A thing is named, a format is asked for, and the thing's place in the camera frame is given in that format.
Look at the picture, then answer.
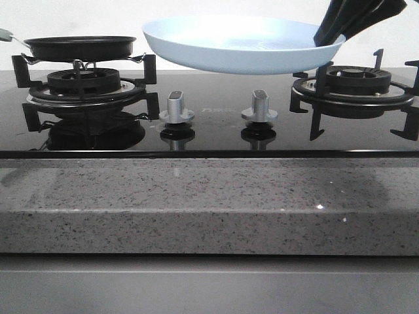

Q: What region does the light blue plate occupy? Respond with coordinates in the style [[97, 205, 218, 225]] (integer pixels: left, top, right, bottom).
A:
[[142, 15, 346, 75]]

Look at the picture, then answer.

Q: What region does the right black pan support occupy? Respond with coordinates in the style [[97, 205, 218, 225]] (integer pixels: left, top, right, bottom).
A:
[[289, 48, 418, 141]]

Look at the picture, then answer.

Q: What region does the left black pan support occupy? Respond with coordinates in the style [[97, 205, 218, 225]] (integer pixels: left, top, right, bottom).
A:
[[12, 54, 160, 119]]

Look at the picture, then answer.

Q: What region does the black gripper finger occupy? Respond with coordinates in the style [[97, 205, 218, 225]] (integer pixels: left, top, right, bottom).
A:
[[314, 0, 383, 46], [342, 0, 407, 40]]

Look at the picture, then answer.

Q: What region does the black gas burner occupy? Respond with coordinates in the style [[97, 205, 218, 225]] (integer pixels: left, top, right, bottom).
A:
[[47, 68, 120, 95], [325, 65, 392, 96]]

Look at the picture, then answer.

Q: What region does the left silver stove knob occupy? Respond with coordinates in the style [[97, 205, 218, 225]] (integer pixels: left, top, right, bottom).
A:
[[159, 91, 194, 124]]

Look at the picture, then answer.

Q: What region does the right silver stove knob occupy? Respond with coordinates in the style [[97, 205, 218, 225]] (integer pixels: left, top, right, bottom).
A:
[[241, 90, 278, 123]]

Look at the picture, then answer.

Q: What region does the left black gas burner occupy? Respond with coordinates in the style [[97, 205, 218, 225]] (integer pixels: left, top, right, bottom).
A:
[[47, 68, 120, 95]]

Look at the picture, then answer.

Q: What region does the grey cabinet front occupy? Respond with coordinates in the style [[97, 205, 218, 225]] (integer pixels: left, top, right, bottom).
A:
[[1, 254, 418, 313]]

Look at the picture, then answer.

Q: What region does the right black gas burner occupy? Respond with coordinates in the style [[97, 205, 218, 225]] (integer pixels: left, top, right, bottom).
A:
[[325, 65, 392, 96]]

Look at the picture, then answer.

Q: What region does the black glass gas cooktop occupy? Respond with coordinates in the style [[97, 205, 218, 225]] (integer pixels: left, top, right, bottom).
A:
[[1, 69, 418, 159]]

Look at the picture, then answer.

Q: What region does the silver stove knob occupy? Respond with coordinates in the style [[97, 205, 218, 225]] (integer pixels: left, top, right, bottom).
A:
[[159, 91, 194, 124], [241, 90, 278, 123]]

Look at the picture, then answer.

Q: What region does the black pan support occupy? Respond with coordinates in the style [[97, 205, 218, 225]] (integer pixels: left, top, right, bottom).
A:
[[289, 48, 418, 141], [12, 54, 160, 119]]

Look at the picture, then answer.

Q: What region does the black frying pan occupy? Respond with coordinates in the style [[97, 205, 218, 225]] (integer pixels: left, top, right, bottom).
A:
[[0, 27, 137, 62]]

